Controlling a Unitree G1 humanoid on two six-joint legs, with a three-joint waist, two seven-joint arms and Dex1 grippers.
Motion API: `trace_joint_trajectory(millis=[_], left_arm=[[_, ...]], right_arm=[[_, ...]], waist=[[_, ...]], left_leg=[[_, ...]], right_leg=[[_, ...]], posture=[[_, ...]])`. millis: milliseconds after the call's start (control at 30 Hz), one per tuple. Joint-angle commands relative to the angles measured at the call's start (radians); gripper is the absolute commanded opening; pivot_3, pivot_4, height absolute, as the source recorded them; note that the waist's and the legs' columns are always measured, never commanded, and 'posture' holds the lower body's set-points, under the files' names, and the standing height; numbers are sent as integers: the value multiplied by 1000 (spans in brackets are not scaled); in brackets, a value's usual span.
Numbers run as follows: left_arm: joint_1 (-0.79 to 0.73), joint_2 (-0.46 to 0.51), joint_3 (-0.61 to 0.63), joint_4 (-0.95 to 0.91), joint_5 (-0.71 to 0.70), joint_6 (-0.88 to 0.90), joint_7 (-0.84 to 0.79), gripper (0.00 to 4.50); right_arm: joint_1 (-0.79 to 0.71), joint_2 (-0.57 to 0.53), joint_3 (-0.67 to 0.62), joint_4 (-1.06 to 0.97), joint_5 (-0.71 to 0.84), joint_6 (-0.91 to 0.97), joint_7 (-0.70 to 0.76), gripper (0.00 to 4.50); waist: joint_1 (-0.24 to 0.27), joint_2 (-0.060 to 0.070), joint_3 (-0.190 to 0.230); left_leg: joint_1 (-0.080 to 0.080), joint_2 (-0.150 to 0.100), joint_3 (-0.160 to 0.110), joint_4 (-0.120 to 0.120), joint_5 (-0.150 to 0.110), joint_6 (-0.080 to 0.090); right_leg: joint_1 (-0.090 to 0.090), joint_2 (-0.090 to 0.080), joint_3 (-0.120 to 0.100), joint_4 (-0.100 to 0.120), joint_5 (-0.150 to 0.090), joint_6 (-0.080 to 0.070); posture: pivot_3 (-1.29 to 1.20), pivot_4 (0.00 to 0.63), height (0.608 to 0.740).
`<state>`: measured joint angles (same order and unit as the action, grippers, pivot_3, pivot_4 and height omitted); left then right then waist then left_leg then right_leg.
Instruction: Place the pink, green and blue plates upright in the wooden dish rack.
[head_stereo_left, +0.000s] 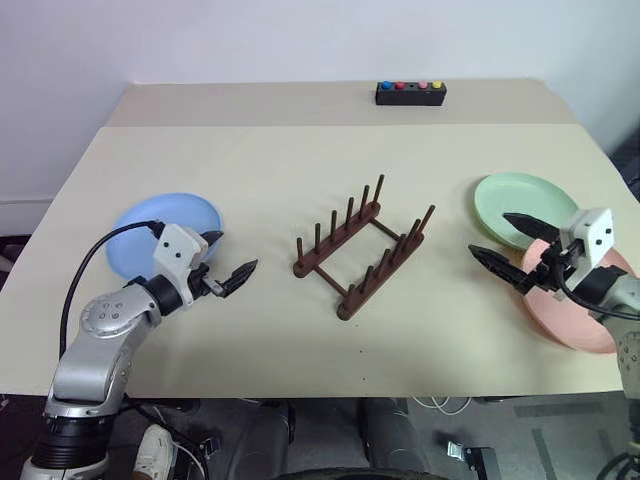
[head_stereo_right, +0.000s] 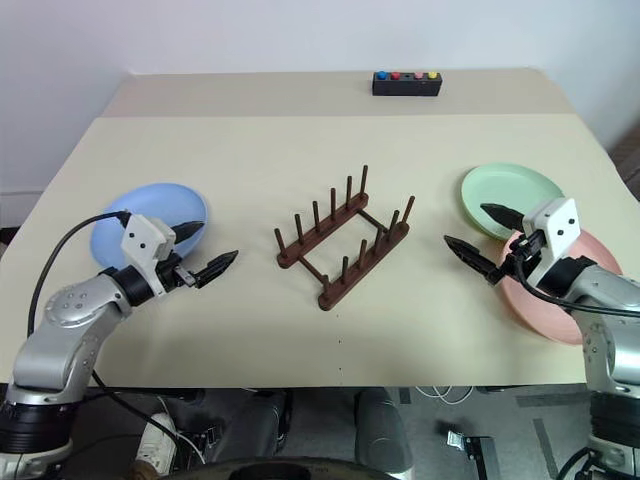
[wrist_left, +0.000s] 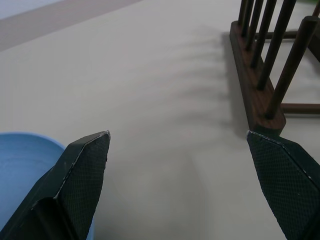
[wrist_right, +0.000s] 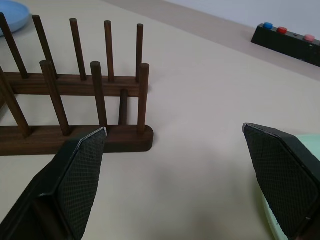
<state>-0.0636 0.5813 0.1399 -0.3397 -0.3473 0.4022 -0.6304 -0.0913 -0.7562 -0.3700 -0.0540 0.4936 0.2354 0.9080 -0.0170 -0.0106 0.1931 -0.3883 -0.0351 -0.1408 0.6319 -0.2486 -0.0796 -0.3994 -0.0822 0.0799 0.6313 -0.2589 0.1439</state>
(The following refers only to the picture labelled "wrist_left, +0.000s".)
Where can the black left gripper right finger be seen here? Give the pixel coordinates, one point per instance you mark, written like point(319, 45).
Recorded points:
point(285, 180)

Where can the dark wooden dish rack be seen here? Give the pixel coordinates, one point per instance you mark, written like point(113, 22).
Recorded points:
point(252, 82)

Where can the blue plate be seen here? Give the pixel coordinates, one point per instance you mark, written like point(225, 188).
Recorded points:
point(20, 162)

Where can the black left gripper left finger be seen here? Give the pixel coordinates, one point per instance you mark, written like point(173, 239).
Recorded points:
point(75, 180)

